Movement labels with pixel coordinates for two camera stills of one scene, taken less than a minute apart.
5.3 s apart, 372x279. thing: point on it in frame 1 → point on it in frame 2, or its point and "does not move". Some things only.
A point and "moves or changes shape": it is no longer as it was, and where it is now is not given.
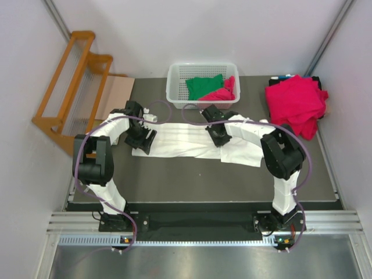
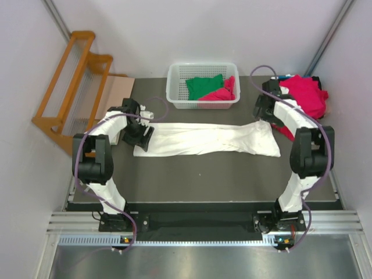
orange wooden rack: x=70 y=104 does not move
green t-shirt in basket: x=199 y=86 does not move
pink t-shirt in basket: x=228 y=93 does not move
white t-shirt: x=192 y=141 moves or changes shape
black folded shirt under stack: x=274 y=81 does not move
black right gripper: x=218 y=142 → x=260 y=104
